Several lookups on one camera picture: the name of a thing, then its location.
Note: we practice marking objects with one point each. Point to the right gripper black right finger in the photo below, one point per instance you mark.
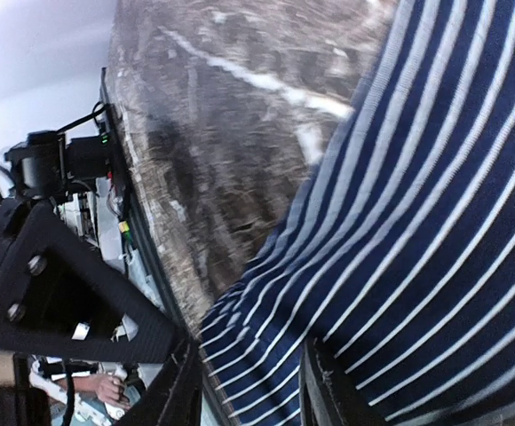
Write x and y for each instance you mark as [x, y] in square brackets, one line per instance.
[327, 395]

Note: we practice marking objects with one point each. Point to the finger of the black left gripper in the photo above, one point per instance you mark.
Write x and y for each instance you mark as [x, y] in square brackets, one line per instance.
[58, 298]

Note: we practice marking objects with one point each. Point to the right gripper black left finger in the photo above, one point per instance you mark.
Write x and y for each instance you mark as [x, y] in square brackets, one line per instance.
[174, 397]

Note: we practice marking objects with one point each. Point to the navy striped boxer underwear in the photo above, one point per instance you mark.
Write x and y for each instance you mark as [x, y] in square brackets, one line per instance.
[398, 253]

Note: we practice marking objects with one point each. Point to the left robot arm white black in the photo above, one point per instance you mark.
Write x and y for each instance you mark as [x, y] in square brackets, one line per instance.
[41, 165]

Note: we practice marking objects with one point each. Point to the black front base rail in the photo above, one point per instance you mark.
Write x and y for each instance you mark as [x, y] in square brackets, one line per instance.
[134, 214]

